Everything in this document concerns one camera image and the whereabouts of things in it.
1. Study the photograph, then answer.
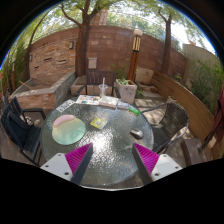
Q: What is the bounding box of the thin tree trunk right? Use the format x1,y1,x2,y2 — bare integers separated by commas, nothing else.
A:
158,8,172,74

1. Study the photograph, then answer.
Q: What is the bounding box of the large tree trunk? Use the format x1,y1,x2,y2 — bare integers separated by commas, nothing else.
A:
60,0,109,76

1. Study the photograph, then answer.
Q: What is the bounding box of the clear plastic cup with straw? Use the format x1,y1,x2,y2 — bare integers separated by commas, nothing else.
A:
99,82,108,97

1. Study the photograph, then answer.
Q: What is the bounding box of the yellow square card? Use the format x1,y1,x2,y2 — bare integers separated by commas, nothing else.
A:
91,117,107,129

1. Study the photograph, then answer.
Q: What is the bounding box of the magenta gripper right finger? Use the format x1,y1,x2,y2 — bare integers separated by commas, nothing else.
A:
132,143,182,185

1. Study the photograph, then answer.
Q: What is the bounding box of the curved wooden bench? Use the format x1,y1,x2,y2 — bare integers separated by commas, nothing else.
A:
151,72,213,140

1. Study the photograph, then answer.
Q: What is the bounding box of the round pastel mouse pad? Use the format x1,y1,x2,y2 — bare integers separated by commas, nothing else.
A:
52,114,86,145

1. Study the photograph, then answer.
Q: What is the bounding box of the white square planter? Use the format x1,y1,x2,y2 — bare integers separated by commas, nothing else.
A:
115,79,137,104

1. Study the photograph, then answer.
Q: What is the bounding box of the white printed leaflet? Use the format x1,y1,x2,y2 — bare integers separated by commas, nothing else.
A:
56,99,75,113

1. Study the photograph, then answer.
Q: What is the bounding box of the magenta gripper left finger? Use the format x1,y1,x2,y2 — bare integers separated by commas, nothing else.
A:
41,143,93,185

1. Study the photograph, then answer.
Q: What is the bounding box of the green marker pen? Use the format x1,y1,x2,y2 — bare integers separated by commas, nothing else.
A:
129,107,140,115

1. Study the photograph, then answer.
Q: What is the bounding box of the grey computer mouse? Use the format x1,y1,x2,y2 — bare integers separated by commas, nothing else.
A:
130,129,144,140

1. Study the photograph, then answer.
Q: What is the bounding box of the colourful picture book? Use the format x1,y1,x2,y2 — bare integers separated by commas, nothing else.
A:
76,95,100,105

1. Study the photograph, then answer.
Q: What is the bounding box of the round glass table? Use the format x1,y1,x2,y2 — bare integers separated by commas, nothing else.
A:
41,104,154,187

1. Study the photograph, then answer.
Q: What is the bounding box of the wooden garden lamp post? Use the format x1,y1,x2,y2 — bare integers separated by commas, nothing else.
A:
128,29,143,81

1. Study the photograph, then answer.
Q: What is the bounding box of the black metal chair left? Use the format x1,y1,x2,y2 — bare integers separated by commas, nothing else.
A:
1,97,46,166

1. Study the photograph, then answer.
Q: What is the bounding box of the dark wooden chair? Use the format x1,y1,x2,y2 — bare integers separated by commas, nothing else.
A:
74,70,120,98

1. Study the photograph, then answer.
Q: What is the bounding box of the black wicker chair right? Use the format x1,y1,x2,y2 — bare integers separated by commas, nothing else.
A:
142,103,189,154

